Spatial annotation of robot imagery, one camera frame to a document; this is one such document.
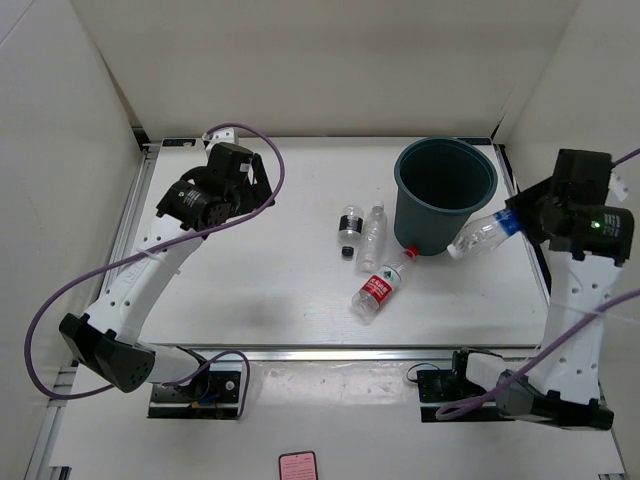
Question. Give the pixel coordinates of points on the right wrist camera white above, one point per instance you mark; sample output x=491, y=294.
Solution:
x=617, y=188

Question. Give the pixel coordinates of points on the pink smartphone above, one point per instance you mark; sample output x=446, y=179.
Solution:
x=298, y=466

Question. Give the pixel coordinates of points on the red label plastic bottle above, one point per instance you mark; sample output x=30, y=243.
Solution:
x=381, y=285

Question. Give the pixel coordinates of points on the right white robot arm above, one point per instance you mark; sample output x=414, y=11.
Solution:
x=589, y=242

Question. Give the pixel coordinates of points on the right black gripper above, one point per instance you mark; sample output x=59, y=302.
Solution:
x=523, y=202

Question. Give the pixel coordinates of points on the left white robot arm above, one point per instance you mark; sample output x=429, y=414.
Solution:
x=106, y=337

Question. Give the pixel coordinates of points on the black label plastic bottle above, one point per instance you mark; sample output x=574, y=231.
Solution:
x=350, y=230

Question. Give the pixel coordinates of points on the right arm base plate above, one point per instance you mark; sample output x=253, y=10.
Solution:
x=438, y=386

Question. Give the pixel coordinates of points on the clear white cap bottle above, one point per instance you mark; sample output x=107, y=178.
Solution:
x=373, y=239

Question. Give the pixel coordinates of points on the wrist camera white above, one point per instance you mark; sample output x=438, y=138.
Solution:
x=226, y=134
x=617, y=188

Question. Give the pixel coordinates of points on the blue label plastic bottle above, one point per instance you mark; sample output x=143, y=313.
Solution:
x=484, y=234

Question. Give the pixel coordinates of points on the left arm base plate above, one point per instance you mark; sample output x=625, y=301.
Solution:
x=217, y=391

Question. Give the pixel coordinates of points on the aluminium table edge rail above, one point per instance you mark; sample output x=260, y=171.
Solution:
x=331, y=354

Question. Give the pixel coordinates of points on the dark green plastic bin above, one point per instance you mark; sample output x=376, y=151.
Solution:
x=440, y=183

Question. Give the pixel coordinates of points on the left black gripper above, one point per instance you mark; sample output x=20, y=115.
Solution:
x=258, y=193

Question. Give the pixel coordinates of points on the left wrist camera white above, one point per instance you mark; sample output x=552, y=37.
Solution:
x=226, y=134

